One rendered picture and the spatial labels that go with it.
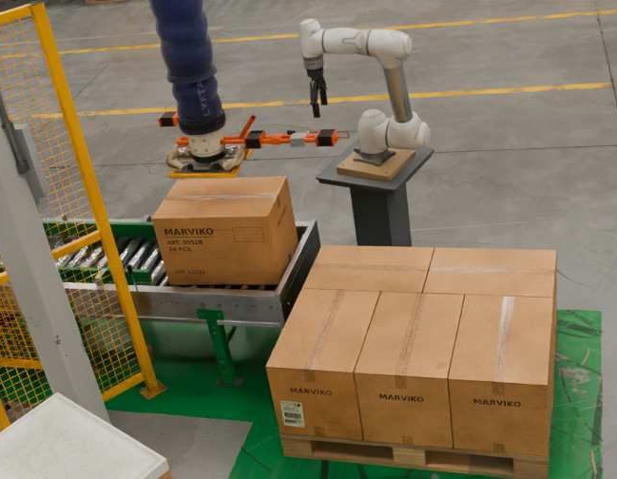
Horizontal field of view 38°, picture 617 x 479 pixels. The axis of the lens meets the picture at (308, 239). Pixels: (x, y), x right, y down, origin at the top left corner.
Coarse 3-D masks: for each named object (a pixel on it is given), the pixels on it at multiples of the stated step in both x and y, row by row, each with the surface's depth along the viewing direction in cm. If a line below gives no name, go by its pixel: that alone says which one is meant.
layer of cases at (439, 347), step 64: (320, 256) 462; (384, 256) 454; (448, 256) 445; (512, 256) 437; (320, 320) 414; (384, 320) 407; (448, 320) 401; (512, 320) 394; (320, 384) 388; (384, 384) 379; (448, 384) 372; (512, 384) 360; (448, 448) 389; (512, 448) 379
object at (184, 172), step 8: (184, 168) 432; (192, 168) 430; (216, 168) 426; (232, 168) 425; (240, 168) 428; (176, 176) 429; (184, 176) 428; (192, 176) 427; (200, 176) 426; (208, 176) 425; (216, 176) 424; (224, 176) 423; (232, 176) 421
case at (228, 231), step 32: (192, 192) 456; (224, 192) 450; (256, 192) 445; (288, 192) 459; (160, 224) 439; (192, 224) 435; (224, 224) 431; (256, 224) 427; (288, 224) 458; (192, 256) 445; (224, 256) 441; (256, 256) 437; (288, 256) 457
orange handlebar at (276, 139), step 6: (180, 138) 436; (186, 138) 435; (228, 138) 429; (264, 138) 424; (270, 138) 423; (276, 138) 419; (282, 138) 422; (288, 138) 421; (306, 138) 415; (312, 138) 414; (336, 138) 411; (180, 144) 433
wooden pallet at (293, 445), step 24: (552, 384) 414; (312, 456) 414; (336, 456) 411; (360, 456) 409; (384, 456) 407; (408, 456) 398; (432, 456) 403; (456, 456) 401; (480, 456) 399; (504, 456) 383; (528, 456) 379
